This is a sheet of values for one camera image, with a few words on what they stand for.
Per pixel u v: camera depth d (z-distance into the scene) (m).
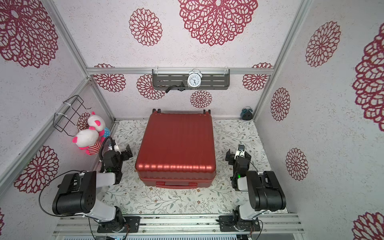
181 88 0.93
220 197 0.83
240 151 0.77
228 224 0.74
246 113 1.17
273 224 0.76
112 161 0.71
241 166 0.70
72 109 0.80
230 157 0.83
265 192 0.46
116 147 0.80
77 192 0.48
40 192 0.66
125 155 0.83
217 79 0.92
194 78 0.90
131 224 0.73
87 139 0.85
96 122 0.92
